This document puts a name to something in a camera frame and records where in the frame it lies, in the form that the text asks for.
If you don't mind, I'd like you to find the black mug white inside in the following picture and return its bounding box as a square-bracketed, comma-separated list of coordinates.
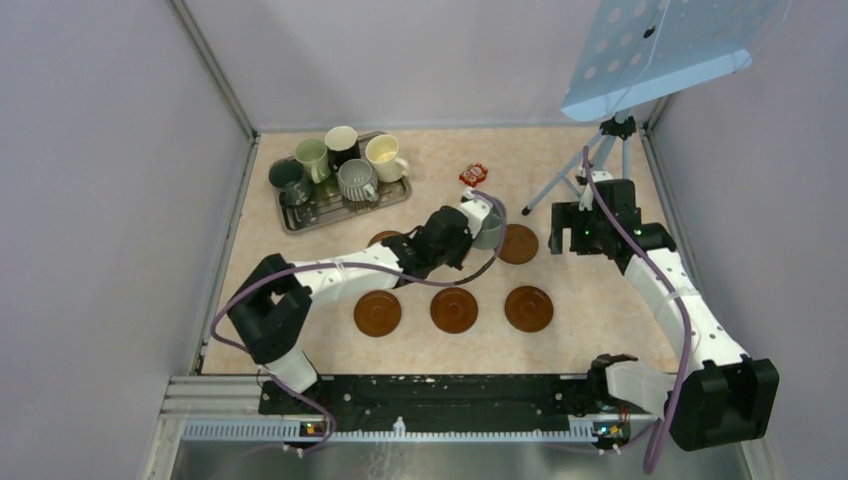
[324, 125, 361, 173]

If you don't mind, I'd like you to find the grey blue mug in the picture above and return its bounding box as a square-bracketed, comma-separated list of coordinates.
[472, 199, 506, 250]

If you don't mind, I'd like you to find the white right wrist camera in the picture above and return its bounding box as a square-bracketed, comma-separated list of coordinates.
[578, 168, 615, 211]

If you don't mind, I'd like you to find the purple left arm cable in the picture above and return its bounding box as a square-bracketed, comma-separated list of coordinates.
[210, 189, 510, 458]

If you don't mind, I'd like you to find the brown wooden coaster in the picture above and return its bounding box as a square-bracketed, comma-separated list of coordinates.
[430, 287, 479, 334]
[368, 230, 406, 247]
[498, 224, 539, 265]
[504, 285, 554, 333]
[353, 290, 403, 338]

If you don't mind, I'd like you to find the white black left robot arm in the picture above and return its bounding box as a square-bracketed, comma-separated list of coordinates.
[226, 199, 491, 414]

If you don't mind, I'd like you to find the grey ribbed mug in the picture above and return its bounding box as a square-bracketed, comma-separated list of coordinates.
[337, 159, 380, 202]

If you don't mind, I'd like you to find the dark green mug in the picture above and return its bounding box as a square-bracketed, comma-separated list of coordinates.
[268, 160, 313, 207]

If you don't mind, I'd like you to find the cream yellow mug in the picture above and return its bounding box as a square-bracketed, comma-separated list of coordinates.
[365, 134, 412, 183]

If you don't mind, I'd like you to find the light blue perforated board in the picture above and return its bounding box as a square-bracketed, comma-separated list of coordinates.
[561, 0, 792, 122]

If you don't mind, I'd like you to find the metal tray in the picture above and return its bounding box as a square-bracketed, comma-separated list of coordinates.
[270, 131, 412, 235]

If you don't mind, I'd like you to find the red owl wooden toy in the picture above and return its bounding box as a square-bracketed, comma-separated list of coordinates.
[459, 163, 488, 188]

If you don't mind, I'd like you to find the light green mug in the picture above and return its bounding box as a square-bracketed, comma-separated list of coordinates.
[294, 138, 331, 184]

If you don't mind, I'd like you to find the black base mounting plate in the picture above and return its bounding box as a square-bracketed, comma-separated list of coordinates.
[258, 374, 638, 433]

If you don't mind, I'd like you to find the light blue tripod stand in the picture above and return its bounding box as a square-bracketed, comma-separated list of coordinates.
[521, 109, 637, 216]

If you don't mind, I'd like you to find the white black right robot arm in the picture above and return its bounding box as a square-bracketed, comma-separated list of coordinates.
[549, 179, 780, 451]

